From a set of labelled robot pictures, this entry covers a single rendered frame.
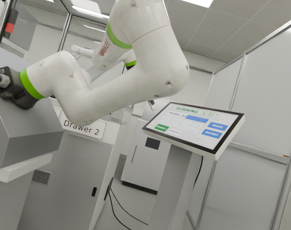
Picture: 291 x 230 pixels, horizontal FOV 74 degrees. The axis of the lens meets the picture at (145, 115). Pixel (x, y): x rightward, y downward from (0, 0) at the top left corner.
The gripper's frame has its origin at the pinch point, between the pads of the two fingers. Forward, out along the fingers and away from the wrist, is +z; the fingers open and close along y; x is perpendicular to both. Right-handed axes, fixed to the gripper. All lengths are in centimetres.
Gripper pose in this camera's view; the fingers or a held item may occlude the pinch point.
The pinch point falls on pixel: (151, 104)
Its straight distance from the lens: 109.5
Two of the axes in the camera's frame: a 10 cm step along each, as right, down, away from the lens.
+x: -6.6, 6.0, -4.4
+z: 3.7, 7.8, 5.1
